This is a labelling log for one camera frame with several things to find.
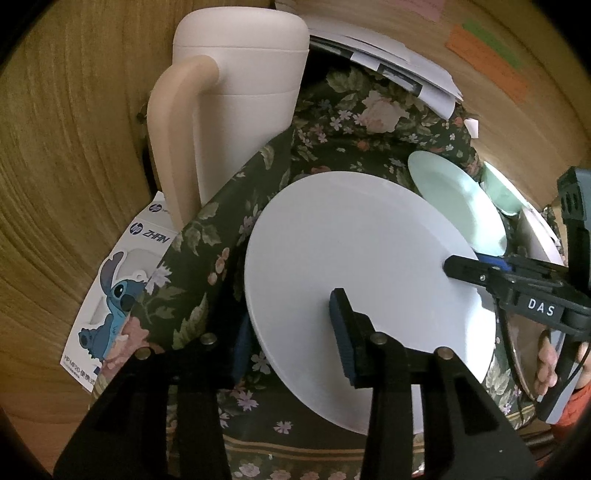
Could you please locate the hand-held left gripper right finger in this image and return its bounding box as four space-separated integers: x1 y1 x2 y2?
329 287 541 480

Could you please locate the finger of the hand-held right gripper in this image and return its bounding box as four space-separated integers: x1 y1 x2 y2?
443 255 509 301
475 251 568 281

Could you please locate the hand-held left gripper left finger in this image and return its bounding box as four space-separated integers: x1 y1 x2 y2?
53 277 254 480

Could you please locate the pale green bowl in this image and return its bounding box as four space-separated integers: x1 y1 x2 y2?
480 161 532 217

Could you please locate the white plate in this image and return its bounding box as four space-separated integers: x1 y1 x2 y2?
244 171 502 437

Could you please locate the person's right forearm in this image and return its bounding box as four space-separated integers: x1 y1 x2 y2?
551 388 591 444

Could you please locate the person's right hand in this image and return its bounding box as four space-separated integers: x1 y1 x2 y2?
534 330 561 395

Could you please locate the white bowl with dark pattern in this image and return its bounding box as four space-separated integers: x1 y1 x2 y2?
515 207 566 268

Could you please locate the pale green plate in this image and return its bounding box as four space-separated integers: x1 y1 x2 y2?
407 150 508 257

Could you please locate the white box with cartoon print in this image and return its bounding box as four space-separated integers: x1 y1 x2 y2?
60 191 185 393

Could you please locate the dark floral tablecloth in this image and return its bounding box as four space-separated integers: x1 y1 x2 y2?
88 65 568 480

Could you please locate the orange sticky note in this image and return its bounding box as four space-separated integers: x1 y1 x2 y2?
445 25 529 104

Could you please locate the green sticky note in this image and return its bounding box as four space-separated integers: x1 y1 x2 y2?
462 21 525 70

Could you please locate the stack of papers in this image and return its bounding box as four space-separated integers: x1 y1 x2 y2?
300 14 465 118

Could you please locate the pink sticky note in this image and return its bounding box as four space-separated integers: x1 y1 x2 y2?
276 0 445 21

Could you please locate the cream kettle with handle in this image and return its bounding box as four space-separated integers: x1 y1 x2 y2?
147 9 310 222

